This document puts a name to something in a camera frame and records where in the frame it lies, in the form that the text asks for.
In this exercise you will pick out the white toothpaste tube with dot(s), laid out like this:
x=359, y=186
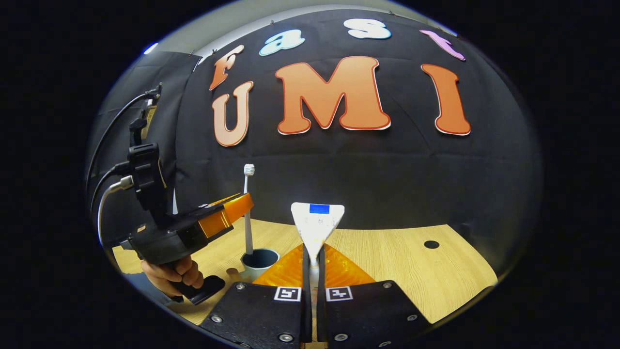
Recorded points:
x=317, y=223

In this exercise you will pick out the light blue toothbrush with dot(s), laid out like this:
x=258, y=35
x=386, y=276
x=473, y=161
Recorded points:
x=248, y=218

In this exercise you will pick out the ceiling light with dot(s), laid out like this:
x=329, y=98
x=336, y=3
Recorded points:
x=150, y=48

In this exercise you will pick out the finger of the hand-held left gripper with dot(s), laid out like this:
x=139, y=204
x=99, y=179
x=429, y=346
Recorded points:
x=227, y=211

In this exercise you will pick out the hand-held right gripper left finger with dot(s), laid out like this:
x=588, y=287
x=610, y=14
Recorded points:
x=256, y=315

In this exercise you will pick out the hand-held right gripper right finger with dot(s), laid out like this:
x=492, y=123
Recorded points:
x=373, y=315

